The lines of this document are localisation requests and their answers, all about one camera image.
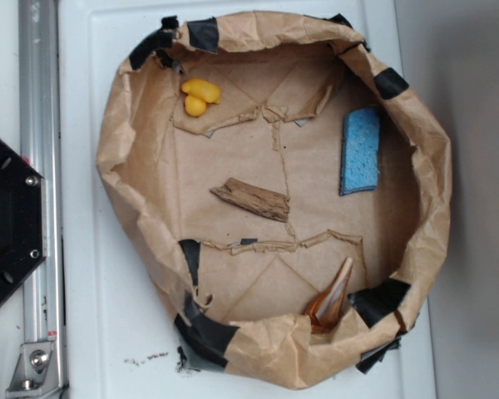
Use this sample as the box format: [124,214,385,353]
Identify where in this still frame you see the aluminium extrusion rail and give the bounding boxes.
[18,1,69,398]

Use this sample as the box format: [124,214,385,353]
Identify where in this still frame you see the yellow rubber duck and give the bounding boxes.
[180,78,221,117]

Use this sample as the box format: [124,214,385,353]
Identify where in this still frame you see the brown paper bag bin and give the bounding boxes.
[96,12,452,389]

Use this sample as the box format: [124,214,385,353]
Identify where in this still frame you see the blue sponge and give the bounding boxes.
[340,106,380,195]

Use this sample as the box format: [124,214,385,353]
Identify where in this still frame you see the brown wood piece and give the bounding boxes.
[210,178,290,223]

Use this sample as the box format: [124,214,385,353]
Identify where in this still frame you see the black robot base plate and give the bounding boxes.
[0,139,45,307]

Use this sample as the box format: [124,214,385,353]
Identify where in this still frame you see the metal corner bracket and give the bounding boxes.
[5,341,59,398]

